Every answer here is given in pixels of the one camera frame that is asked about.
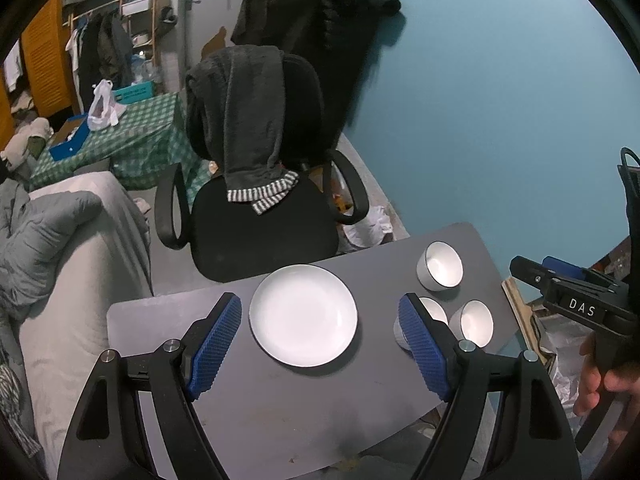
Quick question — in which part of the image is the green checkered tablecloth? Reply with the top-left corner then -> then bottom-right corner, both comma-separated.
28,93 -> 210,202

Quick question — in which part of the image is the white plastic bag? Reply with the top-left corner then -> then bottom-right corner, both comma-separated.
87,79 -> 127,131

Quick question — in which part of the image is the person's right hand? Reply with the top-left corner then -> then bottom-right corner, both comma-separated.
574,334 -> 639,422

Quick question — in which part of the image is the white plate black rim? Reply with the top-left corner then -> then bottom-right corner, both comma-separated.
248,264 -> 358,368

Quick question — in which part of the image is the grey rumpled duvet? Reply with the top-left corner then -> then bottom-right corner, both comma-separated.
1,171 -> 152,479

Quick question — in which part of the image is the blue box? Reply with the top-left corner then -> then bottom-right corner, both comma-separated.
49,114 -> 90,162

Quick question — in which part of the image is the dark grey towel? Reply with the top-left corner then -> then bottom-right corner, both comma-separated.
186,44 -> 298,214

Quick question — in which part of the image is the black office chair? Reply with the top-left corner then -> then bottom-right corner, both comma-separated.
154,46 -> 370,283

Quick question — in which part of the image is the black jacket hanging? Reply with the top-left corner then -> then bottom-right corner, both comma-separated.
231,0 -> 401,133

